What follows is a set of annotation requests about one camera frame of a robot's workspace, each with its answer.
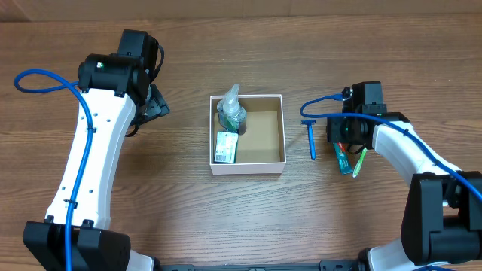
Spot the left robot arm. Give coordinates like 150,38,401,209
23,29,169,270

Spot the clear soap pump bottle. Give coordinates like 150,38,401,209
217,84,247,135

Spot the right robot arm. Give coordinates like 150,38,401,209
327,81,481,270

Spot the left blue cable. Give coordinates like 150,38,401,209
14,69,95,271

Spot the white cardboard box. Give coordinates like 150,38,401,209
209,94,287,175

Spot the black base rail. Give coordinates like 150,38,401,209
156,260,367,271

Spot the blue disposable razor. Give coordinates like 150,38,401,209
301,120,316,160

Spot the green white soap packet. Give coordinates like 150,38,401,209
214,131,239,164

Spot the green clear toothbrush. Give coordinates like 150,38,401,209
352,148,367,178

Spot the green red toothpaste tube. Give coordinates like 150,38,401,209
333,142,353,175

